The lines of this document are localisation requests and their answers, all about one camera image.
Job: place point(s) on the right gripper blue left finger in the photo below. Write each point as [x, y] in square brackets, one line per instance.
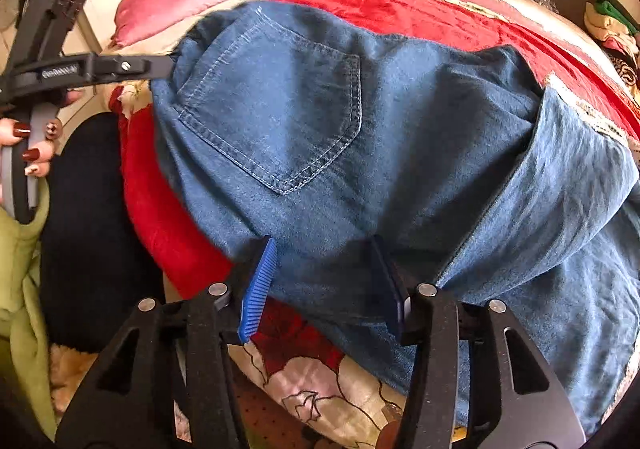
[256, 288]

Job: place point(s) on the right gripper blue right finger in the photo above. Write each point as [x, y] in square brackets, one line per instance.
[391, 289]

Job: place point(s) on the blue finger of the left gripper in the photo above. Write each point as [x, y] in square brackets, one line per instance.
[158, 67]

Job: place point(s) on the blue denim pants lace hem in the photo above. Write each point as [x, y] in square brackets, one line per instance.
[479, 180]

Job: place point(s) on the left hand red nails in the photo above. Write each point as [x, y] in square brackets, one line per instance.
[36, 159]

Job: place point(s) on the red floral bedspread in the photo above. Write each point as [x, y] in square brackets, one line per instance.
[289, 358]

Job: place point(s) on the green sleeve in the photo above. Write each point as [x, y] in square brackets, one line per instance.
[25, 381]

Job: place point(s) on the stack of folded clothes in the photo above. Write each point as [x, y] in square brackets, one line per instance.
[610, 24]

